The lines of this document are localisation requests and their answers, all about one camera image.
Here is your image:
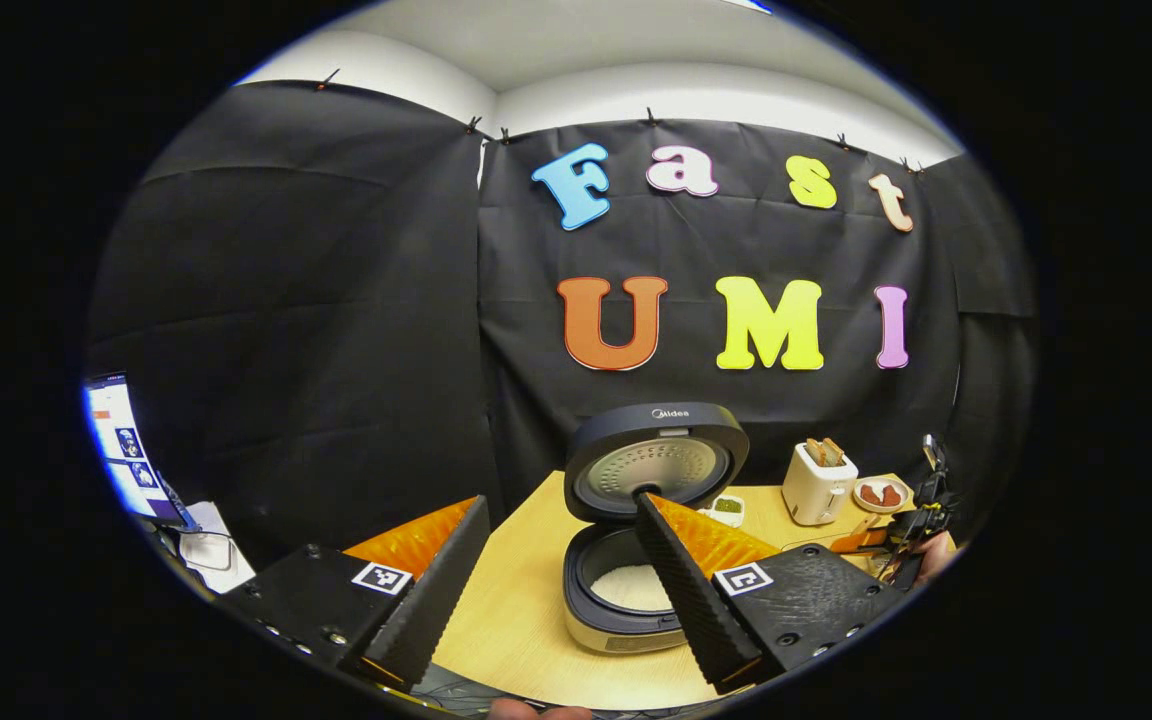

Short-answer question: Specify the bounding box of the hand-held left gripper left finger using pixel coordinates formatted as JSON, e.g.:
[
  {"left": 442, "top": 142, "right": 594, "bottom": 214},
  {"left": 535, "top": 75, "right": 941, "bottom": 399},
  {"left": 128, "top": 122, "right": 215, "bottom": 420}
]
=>
[{"left": 221, "top": 495, "right": 492, "bottom": 691}]

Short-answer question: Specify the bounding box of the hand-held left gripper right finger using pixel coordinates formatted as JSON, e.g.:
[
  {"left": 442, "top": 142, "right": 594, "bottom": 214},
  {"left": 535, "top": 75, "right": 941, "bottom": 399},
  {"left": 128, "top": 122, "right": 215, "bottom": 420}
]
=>
[{"left": 633, "top": 490, "right": 907, "bottom": 696}]

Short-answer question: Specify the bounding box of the dark grey rice cooker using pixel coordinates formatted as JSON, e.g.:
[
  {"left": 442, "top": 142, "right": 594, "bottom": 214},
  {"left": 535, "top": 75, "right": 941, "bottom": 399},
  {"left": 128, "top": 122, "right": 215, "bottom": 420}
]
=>
[{"left": 563, "top": 402, "right": 750, "bottom": 656}]

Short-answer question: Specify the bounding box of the white round plate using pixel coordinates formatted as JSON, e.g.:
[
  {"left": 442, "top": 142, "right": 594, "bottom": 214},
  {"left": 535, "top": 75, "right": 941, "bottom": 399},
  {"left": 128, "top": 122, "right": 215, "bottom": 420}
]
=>
[{"left": 853, "top": 476, "right": 910, "bottom": 515}]

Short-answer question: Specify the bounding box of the white toaster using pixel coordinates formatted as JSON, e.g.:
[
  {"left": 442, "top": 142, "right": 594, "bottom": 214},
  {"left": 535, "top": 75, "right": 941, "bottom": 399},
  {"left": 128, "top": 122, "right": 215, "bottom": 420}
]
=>
[{"left": 782, "top": 437, "right": 859, "bottom": 527}]

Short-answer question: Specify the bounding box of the white paper sheet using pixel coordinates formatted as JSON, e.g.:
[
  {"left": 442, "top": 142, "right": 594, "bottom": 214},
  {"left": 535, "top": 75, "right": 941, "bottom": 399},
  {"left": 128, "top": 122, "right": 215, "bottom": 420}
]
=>
[{"left": 179, "top": 502, "right": 257, "bottom": 594}]

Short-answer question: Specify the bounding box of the black backdrop cloth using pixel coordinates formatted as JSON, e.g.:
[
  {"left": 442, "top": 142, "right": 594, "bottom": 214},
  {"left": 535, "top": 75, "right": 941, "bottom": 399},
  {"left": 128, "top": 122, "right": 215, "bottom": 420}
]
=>
[{"left": 84, "top": 80, "right": 1037, "bottom": 576}]

